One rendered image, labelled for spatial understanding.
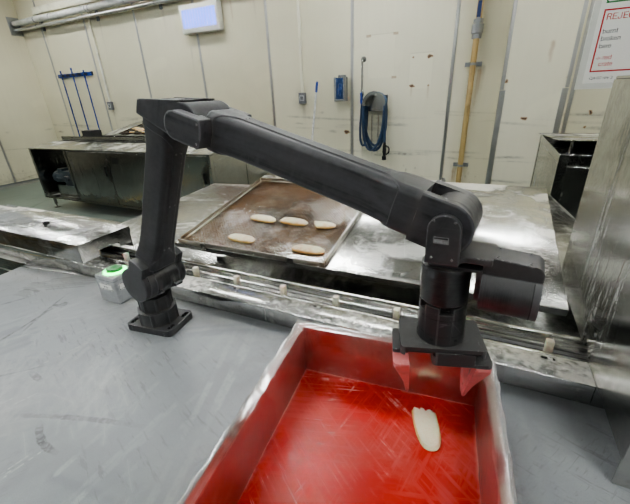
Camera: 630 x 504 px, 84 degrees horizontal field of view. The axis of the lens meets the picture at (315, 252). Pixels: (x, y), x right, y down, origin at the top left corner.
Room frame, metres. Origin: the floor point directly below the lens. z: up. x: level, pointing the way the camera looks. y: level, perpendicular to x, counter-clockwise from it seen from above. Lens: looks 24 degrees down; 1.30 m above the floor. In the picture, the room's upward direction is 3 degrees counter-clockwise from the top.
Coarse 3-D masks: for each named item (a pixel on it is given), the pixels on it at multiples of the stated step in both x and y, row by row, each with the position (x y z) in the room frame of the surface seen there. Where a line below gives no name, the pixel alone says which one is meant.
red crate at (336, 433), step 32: (320, 384) 0.47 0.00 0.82; (352, 384) 0.47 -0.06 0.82; (288, 416) 0.41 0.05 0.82; (320, 416) 0.41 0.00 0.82; (352, 416) 0.40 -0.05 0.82; (384, 416) 0.40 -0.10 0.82; (448, 416) 0.39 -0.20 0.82; (288, 448) 0.35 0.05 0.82; (320, 448) 0.35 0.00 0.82; (352, 448) 0.35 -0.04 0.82; (384, 448) 0.35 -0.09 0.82; (416, 448) 0.34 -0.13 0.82; (448, 448) 0.34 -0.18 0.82; (256, 480) 0.31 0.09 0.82; (288, 480) 0.31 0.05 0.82; (320, 480) 0.30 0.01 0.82; (352, 480) 0.30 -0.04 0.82; (384, 480) 0.30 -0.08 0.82; (416, 480) 0.30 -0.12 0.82; (448, 480) 0.30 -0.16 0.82
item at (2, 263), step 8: (24, 208) 1.78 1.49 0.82; (32, 208) 1.77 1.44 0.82; (72, 216) 1.60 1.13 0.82; (80, 216) 1.59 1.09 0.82; (0, 256) 1.15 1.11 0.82; (8, 256) 1.15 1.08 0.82; (0, 264) 1.18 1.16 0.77; (8, 264) 1.16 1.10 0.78; (16, 264) 1.13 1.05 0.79; (24, 264) 1.08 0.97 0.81; (0, 272) 1.19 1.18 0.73
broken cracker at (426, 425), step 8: (416, 408) 0.40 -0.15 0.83; (416, 416) 0.39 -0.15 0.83; (424, 416) 0.39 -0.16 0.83; (432, 416) 0.39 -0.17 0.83; (416, 424) 0.38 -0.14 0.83; (424, 424) 0.37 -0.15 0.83; (432, 424) 0.37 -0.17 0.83; (416, 432) 0.37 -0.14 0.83; (424, 432) 0.36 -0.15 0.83; (432, 432) 0.36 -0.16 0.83; (424, 440) 0.35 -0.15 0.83; (432, 440) 0.35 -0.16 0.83; (440, 440) 0.35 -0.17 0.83; (424, 448) 0.34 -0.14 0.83; (432, 448) 0.34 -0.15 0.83
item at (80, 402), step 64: (0, 320) 0.73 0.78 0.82; (64, 320) 0.72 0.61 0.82; (128, 320) 0.71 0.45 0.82; (192, 320) 0.70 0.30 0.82; (256, 320) 0.68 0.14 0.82; (0, 384) 0.51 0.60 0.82; (64, 384) 0.51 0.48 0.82; (128, 384) 0.50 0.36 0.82; (192, 384) 0.49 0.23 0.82; (256, 384) 0.48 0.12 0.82; (0, 448) 0.38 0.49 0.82; (64, 448) 0.37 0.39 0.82; (128, 448) 0.37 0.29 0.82; (192, 448) 0.36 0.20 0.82; (512, 448) 0.34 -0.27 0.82; (576, 448) 0.34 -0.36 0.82
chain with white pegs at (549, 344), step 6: (126, 252) 1.01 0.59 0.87; (126, 258) 0.99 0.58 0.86; (198, 270) 0.88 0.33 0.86; (234, 276) 0.81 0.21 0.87; (228, 282) 0.84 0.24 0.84; (234, 282) 0.81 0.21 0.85; (240, 282) 0.82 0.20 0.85; (282, 288) 0.75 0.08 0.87; (312, 300) 0.73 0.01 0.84; (336, 300) 0.69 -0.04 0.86; (366, 312) 0.67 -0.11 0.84; (396, 312) 0.63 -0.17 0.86; (396, 318) 0.62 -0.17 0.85; (504, 342) 0.54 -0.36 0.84; (546, 342) 0.51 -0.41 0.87; (552, 342) 0.50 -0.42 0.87; (534, 348) 0.52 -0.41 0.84; (546, 348) 0.50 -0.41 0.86; (552, 348) 0.50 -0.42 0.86; (588, 360) 0.49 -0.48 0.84
